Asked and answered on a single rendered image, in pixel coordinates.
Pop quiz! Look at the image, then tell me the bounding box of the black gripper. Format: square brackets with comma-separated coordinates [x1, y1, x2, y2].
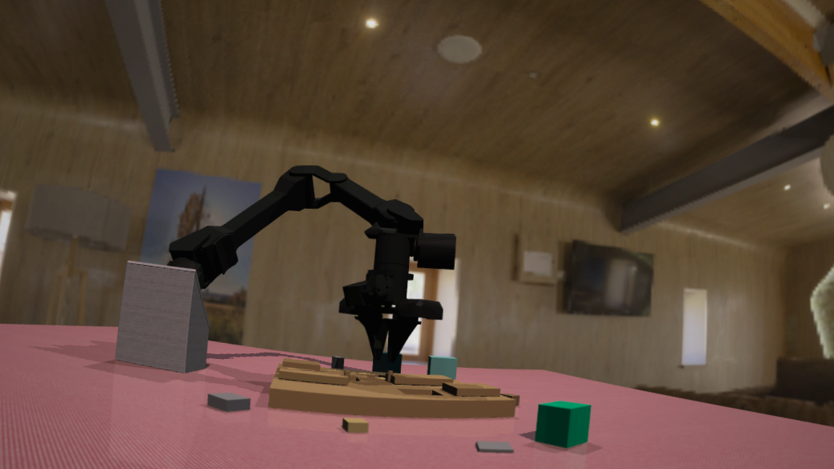
[338, 263, 444, 362]

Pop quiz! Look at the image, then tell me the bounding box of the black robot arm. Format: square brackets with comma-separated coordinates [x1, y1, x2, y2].
[167, 165, 456, 307]

